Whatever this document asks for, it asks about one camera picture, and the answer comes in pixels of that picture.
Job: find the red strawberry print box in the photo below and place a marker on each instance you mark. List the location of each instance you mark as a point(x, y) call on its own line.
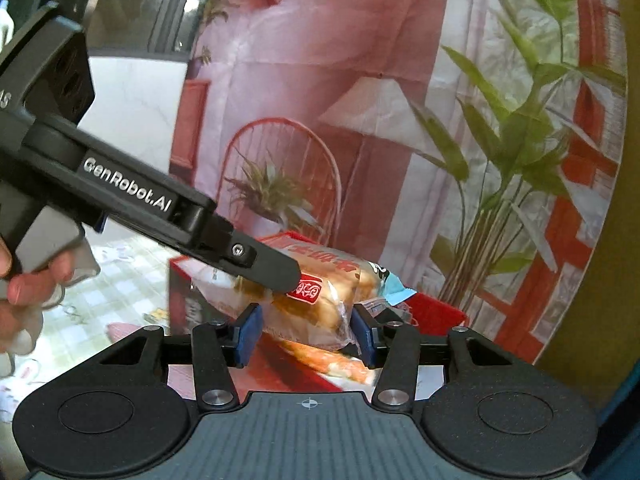
point(435, 310)

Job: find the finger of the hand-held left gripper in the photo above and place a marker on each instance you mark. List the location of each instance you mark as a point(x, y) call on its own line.
point(260, 260)

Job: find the orange snack packet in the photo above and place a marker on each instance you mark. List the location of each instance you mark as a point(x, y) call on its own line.
point(325, 360)

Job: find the wall poster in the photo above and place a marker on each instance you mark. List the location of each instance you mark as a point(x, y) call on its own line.
point(350, 60)

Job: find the blue curtain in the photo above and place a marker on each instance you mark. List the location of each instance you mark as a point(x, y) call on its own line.
point(622, 400)

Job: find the person's left hand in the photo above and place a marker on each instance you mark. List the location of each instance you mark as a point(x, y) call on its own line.
point(30, 287)

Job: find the dark window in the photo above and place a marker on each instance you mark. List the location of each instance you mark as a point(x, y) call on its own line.
point(150, 5)

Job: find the checked tablecloth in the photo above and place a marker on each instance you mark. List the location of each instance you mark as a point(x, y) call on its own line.
point(125, 280)

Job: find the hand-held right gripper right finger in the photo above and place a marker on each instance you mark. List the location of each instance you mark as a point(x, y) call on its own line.
point(363, 337)

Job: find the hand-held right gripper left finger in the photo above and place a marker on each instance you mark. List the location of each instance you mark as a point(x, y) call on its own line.
point(250, 334)

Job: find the clear bread packet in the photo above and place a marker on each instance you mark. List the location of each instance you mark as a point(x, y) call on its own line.
point(325, 320)

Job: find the pink ribbed cloth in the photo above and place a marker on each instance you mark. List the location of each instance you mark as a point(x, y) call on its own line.
point(135, 332)

